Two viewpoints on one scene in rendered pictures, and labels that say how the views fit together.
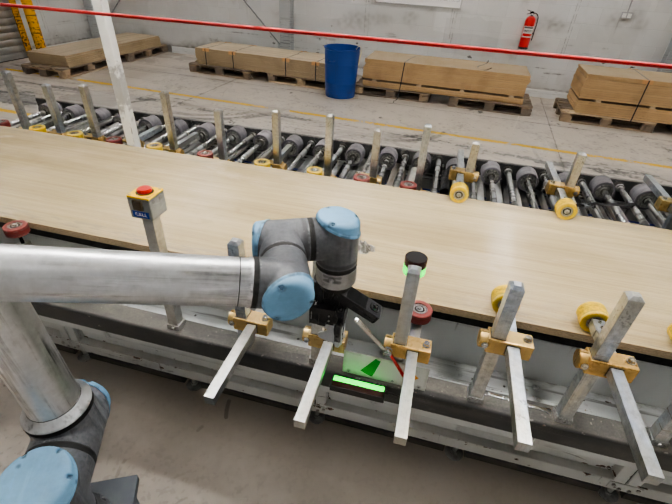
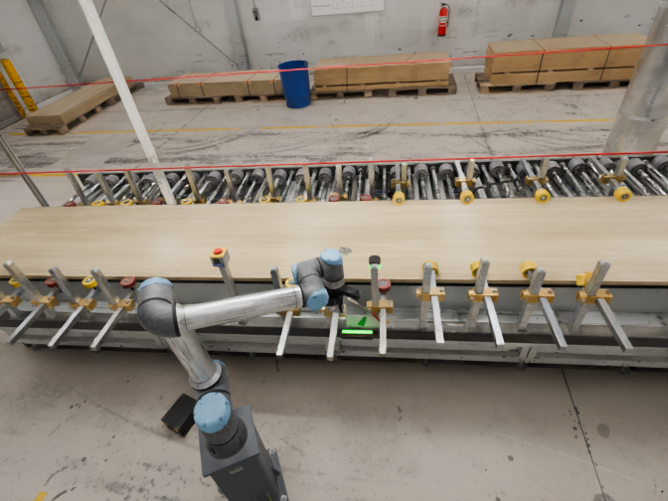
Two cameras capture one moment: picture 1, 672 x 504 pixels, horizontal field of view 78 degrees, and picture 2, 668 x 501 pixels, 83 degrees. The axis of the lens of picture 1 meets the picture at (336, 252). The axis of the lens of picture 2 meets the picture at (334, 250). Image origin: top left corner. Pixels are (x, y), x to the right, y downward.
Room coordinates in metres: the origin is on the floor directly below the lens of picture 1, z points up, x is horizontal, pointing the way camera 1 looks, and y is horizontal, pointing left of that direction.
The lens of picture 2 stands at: (-0.47, 0.03, 2.36)
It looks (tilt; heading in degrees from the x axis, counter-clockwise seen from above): 39 degrees down; 358
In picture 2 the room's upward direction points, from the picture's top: 7 degrees counter-clockwise
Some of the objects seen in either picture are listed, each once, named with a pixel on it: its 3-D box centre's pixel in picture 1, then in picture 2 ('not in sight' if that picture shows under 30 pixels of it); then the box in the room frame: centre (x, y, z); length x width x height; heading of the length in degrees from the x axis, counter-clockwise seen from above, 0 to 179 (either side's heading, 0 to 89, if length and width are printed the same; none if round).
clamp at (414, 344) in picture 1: (407, 346); (380, 306); (0.86, -0.23, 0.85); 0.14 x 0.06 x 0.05; 77
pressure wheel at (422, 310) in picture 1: (417, 320); (383, 289); (0.96, -0.27, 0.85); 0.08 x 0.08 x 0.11
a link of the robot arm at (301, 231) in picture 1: (283, 244); (306, 272); (0.69, 0.11, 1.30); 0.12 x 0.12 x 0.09; 13
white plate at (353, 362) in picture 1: (384, 370); (370, 321); (0.84, -0.17, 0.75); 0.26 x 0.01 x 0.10; 77
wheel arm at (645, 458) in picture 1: (617, 381); (488, 302); (0.69, -0.72, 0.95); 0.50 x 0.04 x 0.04; 167
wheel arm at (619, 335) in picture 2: not in sight; (608, 316); (0.51, -1.19, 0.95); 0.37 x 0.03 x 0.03; 167
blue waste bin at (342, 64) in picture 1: (341, 70); (296, 83); (6.81, 0.07, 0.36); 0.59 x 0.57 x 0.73; 164
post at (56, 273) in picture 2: not in sight; (75, 297); (1.24, 1.50, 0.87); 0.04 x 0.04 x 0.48; 77
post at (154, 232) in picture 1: (164, 275); (233, 293); (1.02, 0.54, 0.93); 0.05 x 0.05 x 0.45; 77
